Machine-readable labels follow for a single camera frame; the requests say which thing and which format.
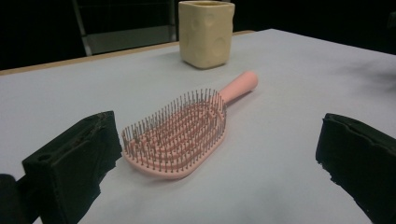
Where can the pale yellow square cup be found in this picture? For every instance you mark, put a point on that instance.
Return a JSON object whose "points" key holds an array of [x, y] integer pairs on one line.
{"points": [[205, 37]]}

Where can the pink hairbrush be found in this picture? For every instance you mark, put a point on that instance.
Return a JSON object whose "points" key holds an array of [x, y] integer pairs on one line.
{"points": [[239, 85]]}

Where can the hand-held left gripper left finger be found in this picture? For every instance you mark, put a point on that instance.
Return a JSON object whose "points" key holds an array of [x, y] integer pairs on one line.
{"points": [[71, 168]]}

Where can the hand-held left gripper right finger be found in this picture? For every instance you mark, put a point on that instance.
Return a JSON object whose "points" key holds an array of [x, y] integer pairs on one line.
{"points": [[361, 155]]}

